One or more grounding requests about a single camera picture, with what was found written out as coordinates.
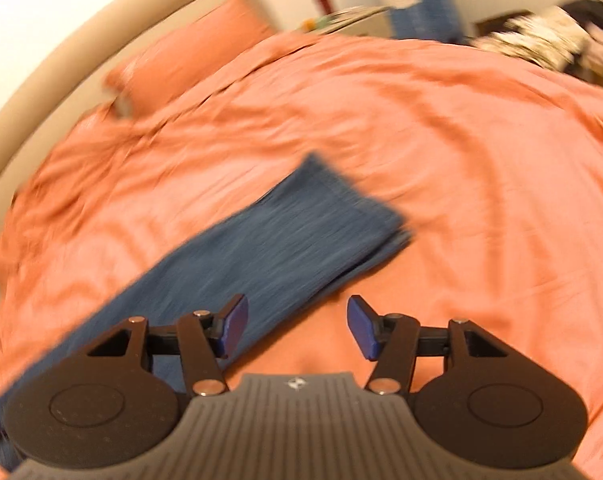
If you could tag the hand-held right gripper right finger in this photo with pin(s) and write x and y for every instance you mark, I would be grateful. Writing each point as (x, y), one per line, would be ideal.
(361, 327)

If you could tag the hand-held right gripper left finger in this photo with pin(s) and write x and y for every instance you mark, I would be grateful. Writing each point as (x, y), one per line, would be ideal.
(234, 325)

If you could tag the blue denim pants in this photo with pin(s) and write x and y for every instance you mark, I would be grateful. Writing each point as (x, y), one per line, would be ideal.
(281, 240)

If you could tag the orange bed sheet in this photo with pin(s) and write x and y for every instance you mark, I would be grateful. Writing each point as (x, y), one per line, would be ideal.
(431, 160)

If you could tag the orange pillow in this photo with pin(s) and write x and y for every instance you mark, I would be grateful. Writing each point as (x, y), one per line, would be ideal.
(196, 55)

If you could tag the white bedside cabinet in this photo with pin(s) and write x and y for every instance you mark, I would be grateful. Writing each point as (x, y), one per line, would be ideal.
(361, 22)

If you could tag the blue hanging cloth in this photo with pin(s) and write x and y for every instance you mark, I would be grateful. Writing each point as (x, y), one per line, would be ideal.
(426, 17)

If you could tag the red cup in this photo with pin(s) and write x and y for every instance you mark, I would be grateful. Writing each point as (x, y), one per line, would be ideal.
(324, 2)

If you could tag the beige padded headboard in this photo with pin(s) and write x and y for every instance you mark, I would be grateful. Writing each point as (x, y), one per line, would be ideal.
(56, 45)

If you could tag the patterned cloth pile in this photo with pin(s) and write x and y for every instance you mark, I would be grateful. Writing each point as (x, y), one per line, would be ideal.
(531, 35)

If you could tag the dark furniture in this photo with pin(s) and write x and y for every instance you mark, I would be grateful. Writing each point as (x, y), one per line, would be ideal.
(599, 35)

